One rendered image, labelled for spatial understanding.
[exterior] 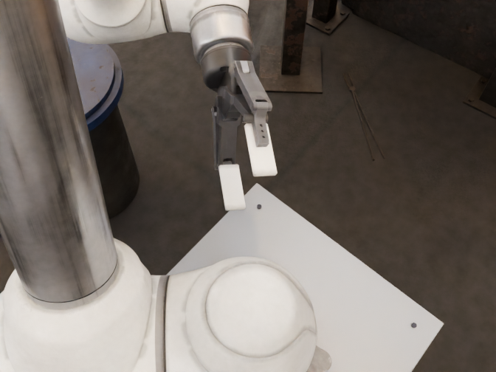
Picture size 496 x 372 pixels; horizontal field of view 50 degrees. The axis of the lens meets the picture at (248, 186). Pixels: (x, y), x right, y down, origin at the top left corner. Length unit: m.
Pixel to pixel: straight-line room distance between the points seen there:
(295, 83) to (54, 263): 1.30
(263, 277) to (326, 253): 0.33
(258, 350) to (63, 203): 0.25
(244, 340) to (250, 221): 0.38
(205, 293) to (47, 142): 0.25
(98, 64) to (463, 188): 1.02
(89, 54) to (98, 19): 0.45
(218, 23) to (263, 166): 0.23
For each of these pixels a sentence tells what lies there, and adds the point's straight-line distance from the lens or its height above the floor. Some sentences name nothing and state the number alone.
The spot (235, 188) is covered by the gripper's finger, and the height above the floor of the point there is 0.60.
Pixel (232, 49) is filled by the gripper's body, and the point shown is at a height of 0.74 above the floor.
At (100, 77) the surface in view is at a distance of 1.20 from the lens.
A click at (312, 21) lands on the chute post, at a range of 1.94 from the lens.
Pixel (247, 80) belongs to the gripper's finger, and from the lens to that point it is 0.70.
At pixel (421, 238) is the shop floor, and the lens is 1.49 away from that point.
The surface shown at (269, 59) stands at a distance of 1.80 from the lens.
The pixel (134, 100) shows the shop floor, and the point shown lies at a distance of 1.72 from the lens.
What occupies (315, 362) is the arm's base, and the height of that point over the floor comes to 0.47.
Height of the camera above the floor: 1.27
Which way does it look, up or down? 58 degrees down
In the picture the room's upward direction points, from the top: straight up
